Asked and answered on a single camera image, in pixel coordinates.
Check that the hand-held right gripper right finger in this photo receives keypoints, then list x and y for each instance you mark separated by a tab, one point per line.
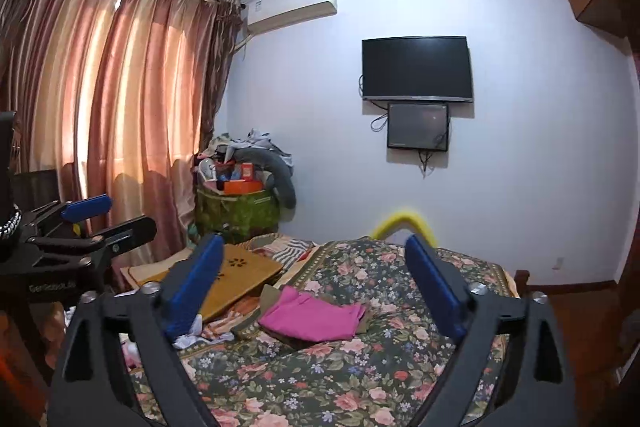
435	282

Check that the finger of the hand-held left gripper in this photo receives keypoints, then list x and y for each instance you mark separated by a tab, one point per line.
125	237
90	208

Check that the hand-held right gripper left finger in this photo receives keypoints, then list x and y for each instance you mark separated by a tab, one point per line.
200	277

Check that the pink pants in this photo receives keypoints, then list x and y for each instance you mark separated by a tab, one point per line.
310	314

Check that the wooden board with flower cutouts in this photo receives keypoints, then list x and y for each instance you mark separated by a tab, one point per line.
245	272

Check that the white crumpled plastic bag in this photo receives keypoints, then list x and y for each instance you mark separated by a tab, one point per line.
210	334

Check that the green patterned bag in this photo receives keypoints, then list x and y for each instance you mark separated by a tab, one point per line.
235	212

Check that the striped blanket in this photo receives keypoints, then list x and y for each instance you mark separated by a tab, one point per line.
290	252

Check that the orange box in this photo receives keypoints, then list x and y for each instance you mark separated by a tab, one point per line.
242	187

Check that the pink striped curtain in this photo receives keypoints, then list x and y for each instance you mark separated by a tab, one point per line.
125	107

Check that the red box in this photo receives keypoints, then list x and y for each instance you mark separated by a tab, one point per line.
247	171

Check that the grey neck pillow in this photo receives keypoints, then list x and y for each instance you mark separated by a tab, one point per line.
285	187

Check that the pile of clothes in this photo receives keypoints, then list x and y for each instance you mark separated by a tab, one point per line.
255	142

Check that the dark floral blanket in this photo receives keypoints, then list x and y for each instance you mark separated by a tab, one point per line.
325	382

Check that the white air conditioner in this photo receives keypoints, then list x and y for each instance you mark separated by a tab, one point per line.
290	9

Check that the yellow foam bed rail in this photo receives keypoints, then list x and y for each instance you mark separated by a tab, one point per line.
395	219

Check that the wooden bed post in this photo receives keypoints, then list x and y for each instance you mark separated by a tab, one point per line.
522	282

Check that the small wall monitor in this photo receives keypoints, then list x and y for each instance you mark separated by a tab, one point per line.
417	124

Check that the black wall television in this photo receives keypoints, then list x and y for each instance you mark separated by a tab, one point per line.
417	67

